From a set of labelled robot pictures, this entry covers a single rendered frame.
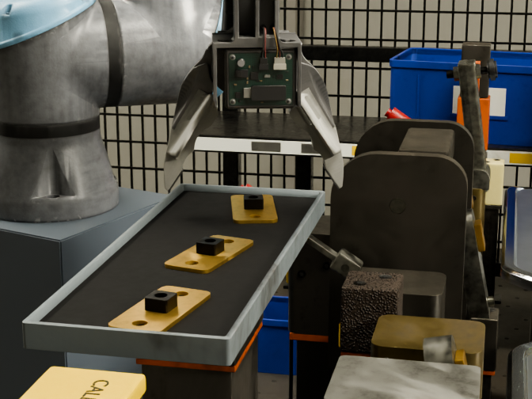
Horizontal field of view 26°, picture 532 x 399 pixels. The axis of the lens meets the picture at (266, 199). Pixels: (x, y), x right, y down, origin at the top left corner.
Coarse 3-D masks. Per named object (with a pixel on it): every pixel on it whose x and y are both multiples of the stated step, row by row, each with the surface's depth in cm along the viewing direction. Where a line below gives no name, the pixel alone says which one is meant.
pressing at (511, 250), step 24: (504, 192) 170; (528, 192) 170; (504, 216) 157; (528, 216) 158; (504, 240) 146; (528, 240) 147; (504, 264) 136; (528, 264) 137; (528, 288) 132; (528, 360) 110; (528, 384) 104
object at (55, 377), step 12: (48, 372) 68; (60, 372) 68; (72, 372) 68; (84, 372) 68; (96, 372) 68; (108, 372) 68; (120, 372) 68; (36, 384) 66; (48, 384) 66; (60, 384) 66; (72, 384) 66; (84, 384) 66; (96, 384) 66; (108, 384) 66; (120, 384) 66; (132, 384) 66; (144, 384) 67; (24, 396) 64; (36, 396) 64; (48, 396) 64; (60, 396) 64; (72, 396) 64; (84, 396) 64; (96, 396) 64; (108, 396) 64; (120, 396) 64; (132, 396) 65
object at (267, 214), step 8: (232, 200) 103; (240, 200) 103; (248, 200) 100; (256, 200) 101; (264, 200) 103; (272, 200) 103; (232, 208) 101; (240, 208) 101; (248, 208) 101; (256, 208) 101; (264, 208) 101; (272, 208) 101; (240, 216) 99; (248, 216) 99; (256, 216) 99; (264, 216) 99; (272, 216) 99
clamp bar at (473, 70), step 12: (468, 60) 152; (492, 60) 149; (456, 72) 150; (468, 72) 149; (480, 72) 150; (492, 72) 149; (468, 84) 150; (468, 96) 150; (468, 108) 150; (480, 108) 153; (468, 120) 151; (480, 120) 150; (480, 132) 151; (480, 144) 151; (480, 156) 152; (480, 168) 152
